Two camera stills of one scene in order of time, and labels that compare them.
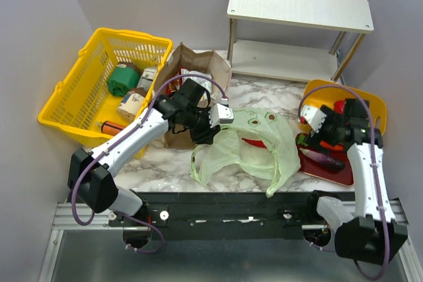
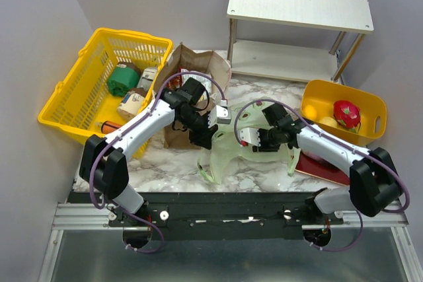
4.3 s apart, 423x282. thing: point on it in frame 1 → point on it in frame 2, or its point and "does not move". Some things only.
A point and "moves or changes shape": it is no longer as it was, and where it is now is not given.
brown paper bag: [183, 59] does not move
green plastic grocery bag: [260, 144] moves or changes shape
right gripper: [332, 117] → [263, 147]
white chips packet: [205, 83] does not move
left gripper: [205, 137] does not move
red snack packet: [174, 86] does not move
